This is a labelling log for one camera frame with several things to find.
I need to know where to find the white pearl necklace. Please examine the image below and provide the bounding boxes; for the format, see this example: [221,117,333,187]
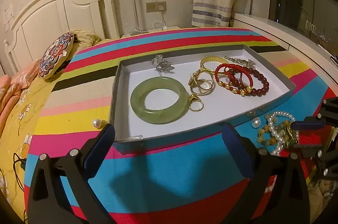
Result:
[266,110,296,157]

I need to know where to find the yellow jade bead bracelet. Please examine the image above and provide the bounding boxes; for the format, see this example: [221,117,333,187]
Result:
[256,119,300,147]

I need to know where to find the dark red bead bracelet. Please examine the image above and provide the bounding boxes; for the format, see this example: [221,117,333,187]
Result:
[227,66,270,97]

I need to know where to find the red cord gold bead bracelet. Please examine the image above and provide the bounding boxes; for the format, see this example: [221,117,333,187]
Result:
[214,63,255,97]

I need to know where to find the gold ring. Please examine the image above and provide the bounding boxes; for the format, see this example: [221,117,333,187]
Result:
[187,93,205,112]

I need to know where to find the green jade bangle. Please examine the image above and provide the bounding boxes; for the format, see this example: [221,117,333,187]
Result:
[130,76,189,125]

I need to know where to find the silver pearl brooch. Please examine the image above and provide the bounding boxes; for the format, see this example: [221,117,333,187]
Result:
[151,54,174,75]

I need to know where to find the gold rings cluster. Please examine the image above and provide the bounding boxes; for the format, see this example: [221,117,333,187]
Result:
[188,69,215,96]

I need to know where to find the gold bangle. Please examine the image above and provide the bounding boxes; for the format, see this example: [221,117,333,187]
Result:
[200,56,229,74]

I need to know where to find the loose pearl earring right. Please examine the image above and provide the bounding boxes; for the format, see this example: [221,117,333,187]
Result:
[251,117,261,129]

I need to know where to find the loose pearl earring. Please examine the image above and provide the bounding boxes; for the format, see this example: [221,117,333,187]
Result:
[251,117,261,129]
[92,119,107,130]

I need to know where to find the yellow floral bedspread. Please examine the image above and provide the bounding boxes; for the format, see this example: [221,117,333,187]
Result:
[0,39,112,222]

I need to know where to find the white window sill ledge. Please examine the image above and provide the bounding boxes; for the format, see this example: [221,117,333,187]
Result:
[232,13,337,83]

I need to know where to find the loose pearl earring left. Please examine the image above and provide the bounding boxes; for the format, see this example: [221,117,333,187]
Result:
[92,119,107,130]

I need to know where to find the grey shallow cardboard tray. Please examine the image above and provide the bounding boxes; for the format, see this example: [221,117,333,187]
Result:
[109,45,295,154]

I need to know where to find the round patterned cushion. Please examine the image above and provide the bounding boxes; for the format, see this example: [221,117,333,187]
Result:
[38,32,75,79]

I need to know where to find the tan blanket at headboard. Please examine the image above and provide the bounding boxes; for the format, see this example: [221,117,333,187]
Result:
[72,30,102,52]

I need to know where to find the white wooden headboard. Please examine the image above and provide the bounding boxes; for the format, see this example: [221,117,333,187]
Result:
[3,0,120,73]

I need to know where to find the white slim desk lamp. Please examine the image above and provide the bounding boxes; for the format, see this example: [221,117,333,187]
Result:
[129,0,141,36]

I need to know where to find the white bedside table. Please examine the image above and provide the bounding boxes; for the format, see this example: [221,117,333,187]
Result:
[121,26,181,38]

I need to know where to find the black cable on bed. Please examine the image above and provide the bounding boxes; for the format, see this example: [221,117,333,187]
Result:
[12,152,27,193]

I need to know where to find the white charger with cable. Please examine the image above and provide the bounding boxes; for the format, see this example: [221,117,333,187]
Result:
[152,3,168,31]

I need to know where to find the wall socket plate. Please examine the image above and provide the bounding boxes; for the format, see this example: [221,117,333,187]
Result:
[146,1,167,13]

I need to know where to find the paper notes on wall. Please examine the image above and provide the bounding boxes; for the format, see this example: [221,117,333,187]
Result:
[3,3,14,33]

